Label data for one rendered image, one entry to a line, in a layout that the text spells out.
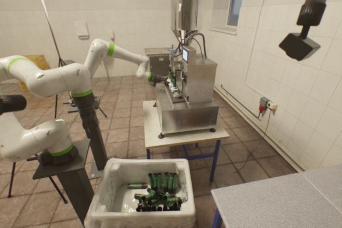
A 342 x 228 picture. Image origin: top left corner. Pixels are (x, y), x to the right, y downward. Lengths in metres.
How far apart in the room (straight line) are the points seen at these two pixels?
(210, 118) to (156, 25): 3.94
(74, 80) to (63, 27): 4.57
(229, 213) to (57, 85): 1.04
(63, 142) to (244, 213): 1.07
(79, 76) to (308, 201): 1.38
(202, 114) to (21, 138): 1.15
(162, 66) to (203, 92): 3.23
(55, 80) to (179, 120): 0.91
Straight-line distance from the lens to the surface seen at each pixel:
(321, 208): 1.35
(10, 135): 1.08
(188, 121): 1.38
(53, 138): 1.07
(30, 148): 1.06
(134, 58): 1.62
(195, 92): 1.33
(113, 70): 5.26
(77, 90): 0.82
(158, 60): 4.44
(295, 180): 1.40
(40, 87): 0.77
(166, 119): 1.31
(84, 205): 1.53
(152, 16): 4.98
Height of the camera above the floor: 1.69
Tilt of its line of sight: 28 degrees down
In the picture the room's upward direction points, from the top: straight up
